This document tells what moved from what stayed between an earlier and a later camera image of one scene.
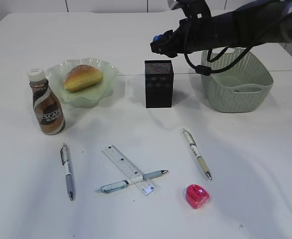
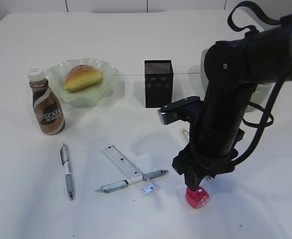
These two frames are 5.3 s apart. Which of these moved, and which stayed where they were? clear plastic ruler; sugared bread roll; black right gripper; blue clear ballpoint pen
Moved: black right gripper
Stayed: clear plastic ruler; blue clear ballpoint pen; sugared bread roll
